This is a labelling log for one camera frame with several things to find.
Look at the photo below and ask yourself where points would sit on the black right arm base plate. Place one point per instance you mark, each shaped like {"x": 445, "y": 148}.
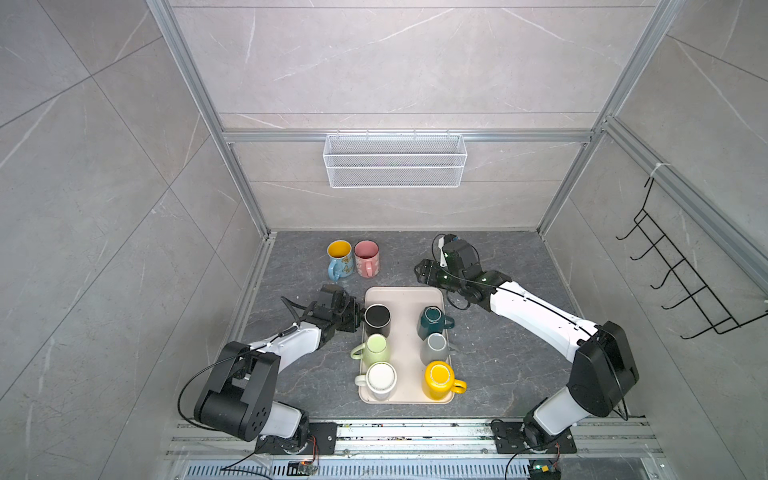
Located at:
{"x": 520, "y": 437}

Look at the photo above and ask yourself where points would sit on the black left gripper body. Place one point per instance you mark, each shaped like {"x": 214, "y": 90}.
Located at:
{"x": 349, "y": 316}

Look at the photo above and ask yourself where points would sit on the beige tray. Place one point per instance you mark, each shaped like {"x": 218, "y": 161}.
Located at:
{"x": 405, "y": 305}

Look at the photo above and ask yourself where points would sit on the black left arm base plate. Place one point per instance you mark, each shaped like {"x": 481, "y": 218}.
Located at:
{"x": 314, "y": 437}

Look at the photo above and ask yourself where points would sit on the pink patterned mug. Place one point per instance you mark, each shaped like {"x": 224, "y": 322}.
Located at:
{"x": 367, "y": 258}

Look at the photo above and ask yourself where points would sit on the light green mug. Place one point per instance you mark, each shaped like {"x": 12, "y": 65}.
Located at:
{"x": 375, "y": 349}

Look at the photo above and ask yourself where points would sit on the white wire mesh basket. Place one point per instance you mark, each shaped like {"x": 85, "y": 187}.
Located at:
{"x": 416, "y": 160}

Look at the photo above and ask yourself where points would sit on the white mug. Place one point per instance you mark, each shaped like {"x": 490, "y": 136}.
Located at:
{"x": 380, "y": 380}

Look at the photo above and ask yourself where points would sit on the blue mug yellow inside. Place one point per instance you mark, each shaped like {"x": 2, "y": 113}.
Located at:
{"x": 341, "y": 260}

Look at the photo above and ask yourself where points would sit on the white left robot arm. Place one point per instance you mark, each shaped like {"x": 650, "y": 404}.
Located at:
{"x": 238, "y": 396}

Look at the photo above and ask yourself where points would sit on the black mug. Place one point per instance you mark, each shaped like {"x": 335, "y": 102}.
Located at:
{"x": 377, "y": 320}

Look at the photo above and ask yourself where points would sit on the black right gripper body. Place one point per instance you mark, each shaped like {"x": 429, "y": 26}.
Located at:
{"x": 445, "y": 279}

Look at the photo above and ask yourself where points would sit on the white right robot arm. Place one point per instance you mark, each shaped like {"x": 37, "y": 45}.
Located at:
{"x": 603, "y": 367}

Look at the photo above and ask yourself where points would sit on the dark green mug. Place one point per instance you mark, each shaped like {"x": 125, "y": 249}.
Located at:
{"x": 433, "y": 320}

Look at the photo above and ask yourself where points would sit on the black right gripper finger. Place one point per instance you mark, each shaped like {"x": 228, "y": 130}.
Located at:
{"x": 421, "y": 277}
{"x": 422, "y": 264}

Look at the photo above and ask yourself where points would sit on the black wire hook rack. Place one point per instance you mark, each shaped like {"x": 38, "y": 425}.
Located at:
{"x": 716, "y": 315}

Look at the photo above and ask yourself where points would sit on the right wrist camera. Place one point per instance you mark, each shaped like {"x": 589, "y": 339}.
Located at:
{"x": 442, "y": 241}

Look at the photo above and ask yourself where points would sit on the grey mug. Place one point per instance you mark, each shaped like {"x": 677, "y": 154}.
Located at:
{"x": 435, "y": 348}

